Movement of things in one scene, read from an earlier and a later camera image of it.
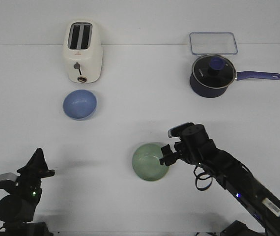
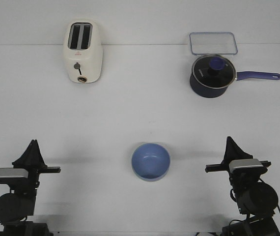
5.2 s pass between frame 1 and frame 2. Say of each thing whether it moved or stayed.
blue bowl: moved
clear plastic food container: stayed
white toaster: stayed
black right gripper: moved
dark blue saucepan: stayed
